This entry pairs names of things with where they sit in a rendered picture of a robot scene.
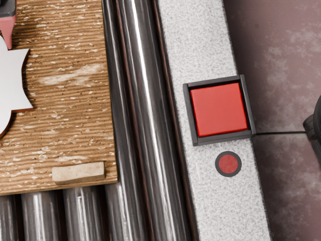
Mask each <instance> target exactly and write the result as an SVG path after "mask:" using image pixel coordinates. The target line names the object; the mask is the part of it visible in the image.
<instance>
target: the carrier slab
mask: <svg viewBox="0 0 321 241"><path fill-rule="evenodd" d="M11 35H12V48H11V49H8V50H9V51H11V50H21V49H29V50H30V54H29V56H28V58H27V60H26V62H25V65H24V68H23V73H22V76H23V90H24V93H25V96H26V97H27V99H28V101H29V102H30V104H31V105H32V106H33V108H34V110H31V111H23V112H14V113H13V114H12V120H11V124H10V126H9V128H8V129H7V131H6V132H5V133H4V135H3V136H2V137H1V138H0V196H5V195H14V194H22V193H30V192H39V191H48V190H57V189H65V188H73V187H82V186H94V185H103V184H112V183H117V182H119V179H118V164H117V154H116V144H115V133H114V123H113V112H112V102H111V91H110V81H109V70H108V60H107V45H106V35H105V24H104V14H103V3H102V0H17V18H16V22H15V25H14V27H13V31H12V34H11ZM95 162H104V164H105V167H106V178H105V179H101V180H96V181H90V182H76V183H70V184H63V185H57V184H55V183H54V181H53V179H52V168H53V167H65V166H74V165H79V164H87V163H95Z"/></svg>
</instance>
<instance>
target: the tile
mask: <svg viewBox="0 0 321 241"><path fill-rule="evenodd" d="M29 54H30V50H29V49H21V50H11V51H9V50H8V48H7V45H6V43H5V41H4V40H3V38H2V37H1V36H0V138H1V137H2V136H3V135H4V133H5V132H6V131H7V129H8V128H9V126H10V124H11V120H12V114H13V113H14V112H23V111H31V110H34V108H33V106H32V105H31V104H30V102H29V101H28V99H27V97H26V96H25V93H24V90H23V76H22V73H23V68H24V65H25V62H26V60H27V58H28V56H29Z"/></svg>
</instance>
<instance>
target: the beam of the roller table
mask: <svg viewBox="0 0 321 241"><path fill-rule="evenodd" d="M155 1H156V7H157V13H158V18H159V24H160V32H161V37H162V43H163V49H164V54H165V60H166V66H167V71H168V77H169V82H170V88H171V95H172V101H173V107H174V112H175V118H176V123H177V129H178V135H179V140H180V146H181V152H182V159H183V165H184V170H185V176H186V182H187V187H188V193H189V199H190V204H191V210H192V216H193V223H194V229H195V235H196V240H197V241H273V236H272V231H271V226H270V222H269V217H268V211H267V206H266V202H265V197H264V192H263V188H262V183H261V179H260V174H259V169H258V165H257V159H256V154H255V149H254V145H253V140H252V138H251V137H250V138H247V139H241V140H234V141H228V142H220V143H214V144H208V145H201V146H195V147H193V144H192V139H191V133H190V128H189V122H188V117H187V111H186V106H185V101H184V95H183V89H182V85H183V83H190V82H196V81H202V80H209V79H215V78H221V77H230V76H236V75H239V73H238V69H237V64H236V59H235V53H234V49H233V44H232V39H231V34H230V30H229V25H228V21H227V16H226V12H225V5H224V1H223V0H155ZM224 151H232V152H234V153H236V154H237V155H238V156H239V157H240V159H241V161H242V167H241V170H240V172H239V173H238V174H237V175H235V176H233V177H224V176H222V175H220V174H219V173H218V172H217V170H216V168H215V160H216V158H217V156H218V155H219V154H220V153H222V152H224Z"/></svg>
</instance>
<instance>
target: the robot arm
mask: <svg viewBox="0 0 321 241"><path fill-rule="evenodd" d="M16 18H17V0H0V29H1V32H2V35H3V38H4V40H5V43H6V45H7V47H8V49H11V48H12V35H11V34H12V31H13V27H14V25H15V22H16Z"/></svg>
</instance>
